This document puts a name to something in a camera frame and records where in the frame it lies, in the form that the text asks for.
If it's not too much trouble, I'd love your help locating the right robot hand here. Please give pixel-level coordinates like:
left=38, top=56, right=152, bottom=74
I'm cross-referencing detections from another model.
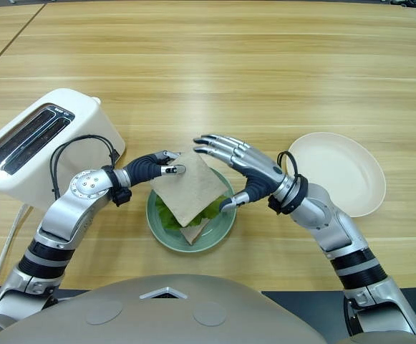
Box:
left=192, top=134, right=287, bottom=214

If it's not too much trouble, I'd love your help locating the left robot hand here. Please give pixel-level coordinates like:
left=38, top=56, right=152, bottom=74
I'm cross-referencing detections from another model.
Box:
left=122, top=150, right=187, bottom=187

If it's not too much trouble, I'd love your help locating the bread slice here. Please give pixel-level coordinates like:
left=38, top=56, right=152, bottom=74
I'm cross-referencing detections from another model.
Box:
left=179, top=219, right=211, bottom=246
left=149, top=150, right=229, bottom=228

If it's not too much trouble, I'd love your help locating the green lettuce leaf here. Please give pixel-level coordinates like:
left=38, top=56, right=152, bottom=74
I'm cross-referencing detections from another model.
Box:
left=154, top=194, right=229, bottom=232

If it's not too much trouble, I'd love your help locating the green plate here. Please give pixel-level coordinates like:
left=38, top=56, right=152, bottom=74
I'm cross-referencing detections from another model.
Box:
left=145, top=167, right=237, bottom=253

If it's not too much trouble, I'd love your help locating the cream plate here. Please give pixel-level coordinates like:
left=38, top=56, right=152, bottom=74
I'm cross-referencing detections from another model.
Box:
left=286, top=131, right=387, bottom=218

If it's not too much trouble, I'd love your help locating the cream toaster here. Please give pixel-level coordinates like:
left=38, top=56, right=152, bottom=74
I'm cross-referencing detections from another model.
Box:
left=0, top=87, right=127, bottom=211

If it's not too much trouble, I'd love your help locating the robot body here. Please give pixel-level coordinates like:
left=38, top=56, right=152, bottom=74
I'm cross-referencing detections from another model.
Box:
left=0, top=274, right=324, bottom=344

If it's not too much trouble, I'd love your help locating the black cable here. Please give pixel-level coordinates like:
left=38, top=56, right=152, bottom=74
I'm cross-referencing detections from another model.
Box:
left=49, top=134, right=119, bottom=200
left=276, top=150, right=300, bottom=180

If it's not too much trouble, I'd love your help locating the white cord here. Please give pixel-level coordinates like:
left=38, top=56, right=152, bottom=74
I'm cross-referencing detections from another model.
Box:
left=0, top=202, right=34, bottom=293

